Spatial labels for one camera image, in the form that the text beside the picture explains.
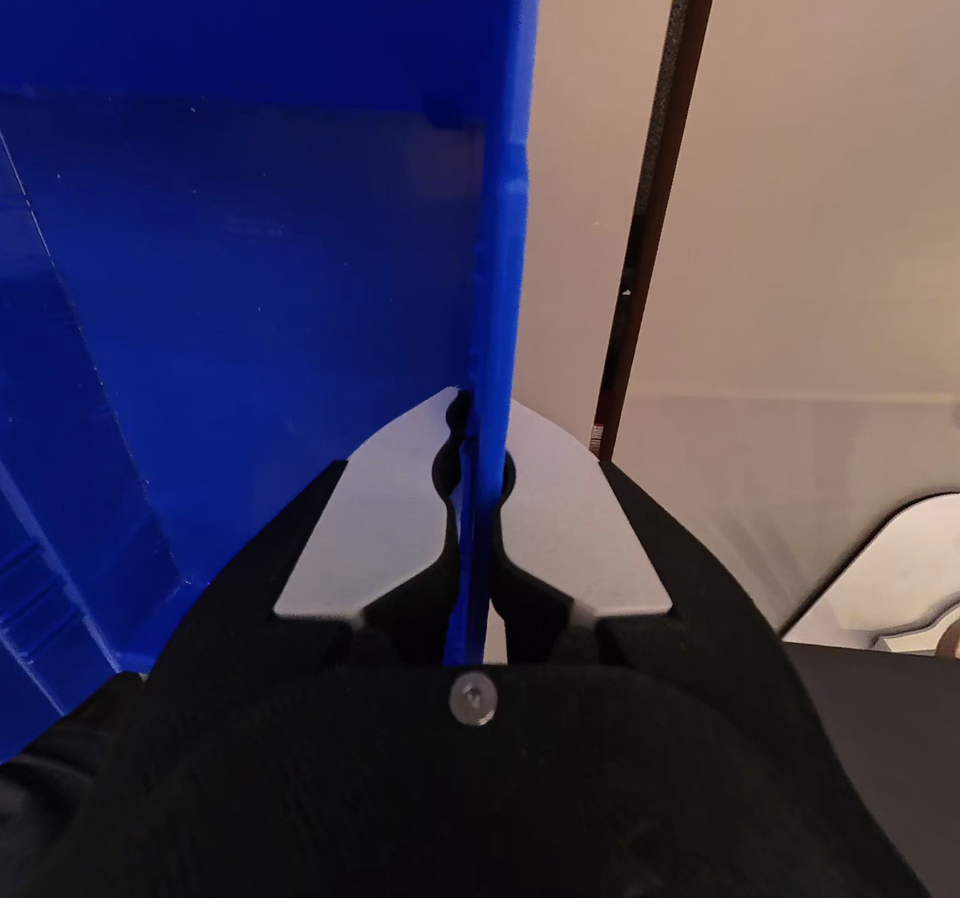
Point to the dark brown vertical strip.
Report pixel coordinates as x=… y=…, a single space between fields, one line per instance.
x=660 y=185

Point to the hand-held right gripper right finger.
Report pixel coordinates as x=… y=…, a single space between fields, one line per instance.
x=577 y=530

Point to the white rounded board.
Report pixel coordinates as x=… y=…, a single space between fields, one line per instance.
x=885 y=560

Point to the blue plastic box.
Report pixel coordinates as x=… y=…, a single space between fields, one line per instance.
x=262 y=275

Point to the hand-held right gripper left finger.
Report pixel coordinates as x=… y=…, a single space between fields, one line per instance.
x=375 y=523

